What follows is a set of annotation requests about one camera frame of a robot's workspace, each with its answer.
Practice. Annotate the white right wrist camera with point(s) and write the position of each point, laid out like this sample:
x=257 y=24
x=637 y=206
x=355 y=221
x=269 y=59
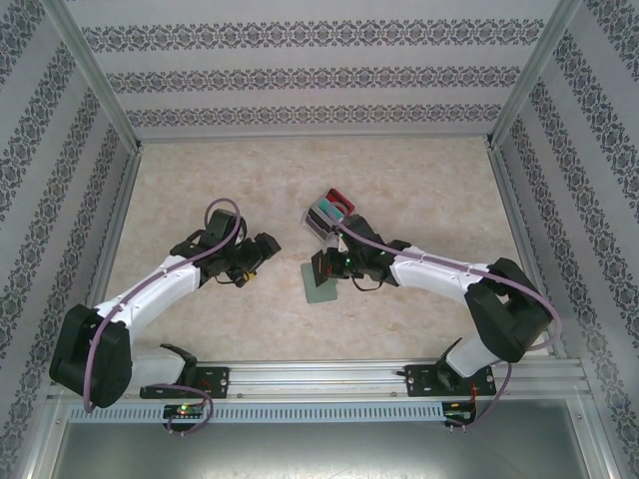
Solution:
x=340 y=244

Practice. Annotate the aluminium mounting rail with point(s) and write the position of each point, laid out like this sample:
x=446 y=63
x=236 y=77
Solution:
x=319 y=379

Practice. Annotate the aluminium rear rail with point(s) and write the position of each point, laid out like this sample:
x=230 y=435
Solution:
x=314 y=138

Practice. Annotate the red credit card stack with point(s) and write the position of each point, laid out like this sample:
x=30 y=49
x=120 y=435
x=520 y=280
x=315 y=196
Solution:
x=344 y=198

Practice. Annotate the right controller circuit board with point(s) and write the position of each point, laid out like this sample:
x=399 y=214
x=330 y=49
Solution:
x=459 y=411

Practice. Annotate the grey metal sheet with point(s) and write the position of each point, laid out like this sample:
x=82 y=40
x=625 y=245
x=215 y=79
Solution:
x=319 y=454

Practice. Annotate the green card holder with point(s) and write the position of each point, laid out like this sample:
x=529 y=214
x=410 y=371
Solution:
x=322 y=294

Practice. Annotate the aluminium frame post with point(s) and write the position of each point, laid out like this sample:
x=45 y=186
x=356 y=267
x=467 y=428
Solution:
x=101 y=85
x=524 y=85

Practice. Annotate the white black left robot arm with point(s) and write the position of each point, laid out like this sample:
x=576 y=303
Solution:
x=75 y=349

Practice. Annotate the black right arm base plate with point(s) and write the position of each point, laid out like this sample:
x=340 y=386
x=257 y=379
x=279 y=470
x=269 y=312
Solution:
x=414 y=381

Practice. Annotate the controller circuit board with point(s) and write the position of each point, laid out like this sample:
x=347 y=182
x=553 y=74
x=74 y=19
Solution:
x=459 y=411
x=185 y=410

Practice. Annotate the left controller circuit board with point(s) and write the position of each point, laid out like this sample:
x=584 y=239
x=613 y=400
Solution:
x=185 y=410

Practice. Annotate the aluminium frame leg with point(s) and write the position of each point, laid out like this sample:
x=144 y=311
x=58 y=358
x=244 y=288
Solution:
x=601 y=439
x=42 y=439

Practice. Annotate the teal credit card stack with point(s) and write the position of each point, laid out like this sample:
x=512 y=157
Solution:
x=327 y=207

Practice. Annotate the aluminium side rail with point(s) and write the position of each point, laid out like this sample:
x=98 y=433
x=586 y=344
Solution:
x=508 y=199
x=122 y=199

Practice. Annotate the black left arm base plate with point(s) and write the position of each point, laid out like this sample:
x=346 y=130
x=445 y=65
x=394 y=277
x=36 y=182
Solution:
x=219 y=381

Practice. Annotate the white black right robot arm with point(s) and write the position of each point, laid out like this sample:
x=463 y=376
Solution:
x=504 y=319

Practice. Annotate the clear acrylic card box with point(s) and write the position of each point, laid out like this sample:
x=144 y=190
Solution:
x=314 y=229

